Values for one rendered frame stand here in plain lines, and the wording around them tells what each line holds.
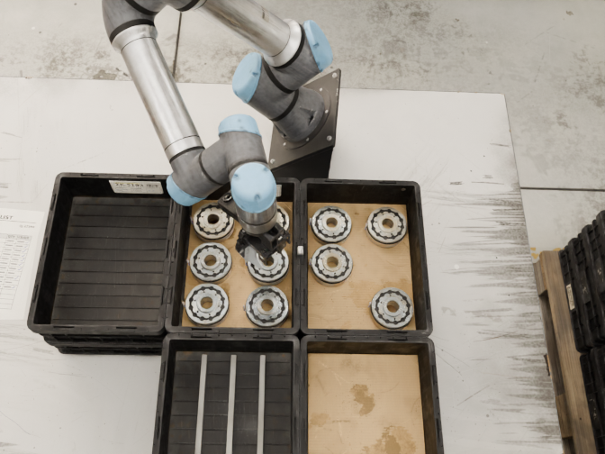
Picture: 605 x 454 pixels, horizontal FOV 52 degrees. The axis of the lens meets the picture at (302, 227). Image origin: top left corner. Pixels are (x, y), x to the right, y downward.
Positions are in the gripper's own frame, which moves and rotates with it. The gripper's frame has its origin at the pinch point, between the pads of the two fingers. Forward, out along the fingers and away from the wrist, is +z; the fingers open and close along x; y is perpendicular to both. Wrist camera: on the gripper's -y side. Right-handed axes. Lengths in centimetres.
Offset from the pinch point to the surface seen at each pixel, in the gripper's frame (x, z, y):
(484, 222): 58, 34, 31
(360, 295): 12.8, 18.0, 21.8
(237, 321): -12.9, 16.5, 4.9
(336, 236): 19.3, 15.5, 7.4
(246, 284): -4.9, 17.0, -0.3
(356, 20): 140, 109, -84
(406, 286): 22.6, 18.6, 28.3
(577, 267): 92, 79, 62
